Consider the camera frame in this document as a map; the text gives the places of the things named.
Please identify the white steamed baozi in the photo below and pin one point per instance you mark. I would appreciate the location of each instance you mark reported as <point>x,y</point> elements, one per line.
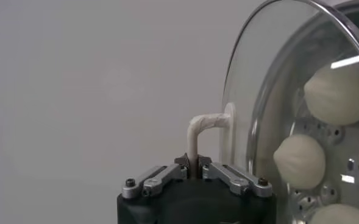
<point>299,161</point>
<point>340,216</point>
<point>337,94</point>

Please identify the perforated steel steamer basket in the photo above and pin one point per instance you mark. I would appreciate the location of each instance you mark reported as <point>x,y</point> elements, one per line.
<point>331,135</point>

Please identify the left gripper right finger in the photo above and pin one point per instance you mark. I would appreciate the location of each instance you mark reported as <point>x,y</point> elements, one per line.
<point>234,181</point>

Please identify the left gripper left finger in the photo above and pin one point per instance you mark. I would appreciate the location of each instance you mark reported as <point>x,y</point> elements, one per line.
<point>161,179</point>

